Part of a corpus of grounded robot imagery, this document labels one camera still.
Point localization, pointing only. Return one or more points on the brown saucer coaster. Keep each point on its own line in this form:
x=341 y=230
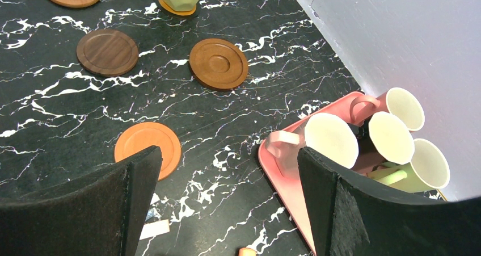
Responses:
x=218 y=64

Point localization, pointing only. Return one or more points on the pink mug front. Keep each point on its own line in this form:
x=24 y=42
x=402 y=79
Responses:
x=326 y=133

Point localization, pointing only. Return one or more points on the dark brown mug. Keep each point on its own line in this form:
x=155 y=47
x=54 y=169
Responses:
x=382 y=138

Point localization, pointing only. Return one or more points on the pink mug rear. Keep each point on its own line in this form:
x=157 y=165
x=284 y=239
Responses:
x=397 y=101

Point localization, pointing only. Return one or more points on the dark brown coaster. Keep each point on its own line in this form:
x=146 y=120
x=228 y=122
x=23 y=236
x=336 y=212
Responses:
x=107 y=52

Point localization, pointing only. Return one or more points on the pink mug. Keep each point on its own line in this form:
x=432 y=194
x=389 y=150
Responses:
x=326 y=133
x=397 y=101

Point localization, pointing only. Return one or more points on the green mug rear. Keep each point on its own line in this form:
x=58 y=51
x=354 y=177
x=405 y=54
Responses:
x=427 y=170

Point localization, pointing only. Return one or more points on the small orange coaster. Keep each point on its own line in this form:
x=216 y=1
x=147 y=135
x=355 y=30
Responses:
x=181 y=14

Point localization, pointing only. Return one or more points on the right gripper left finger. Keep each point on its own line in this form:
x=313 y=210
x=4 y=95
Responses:
x=100 y=213

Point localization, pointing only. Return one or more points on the pink tray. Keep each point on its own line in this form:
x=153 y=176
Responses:
x=290 y=190

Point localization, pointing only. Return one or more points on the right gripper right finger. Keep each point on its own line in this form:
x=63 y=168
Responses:
x=351 y=214

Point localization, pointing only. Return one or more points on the light orange coaster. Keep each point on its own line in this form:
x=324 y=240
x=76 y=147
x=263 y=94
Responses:
x=144 y=135

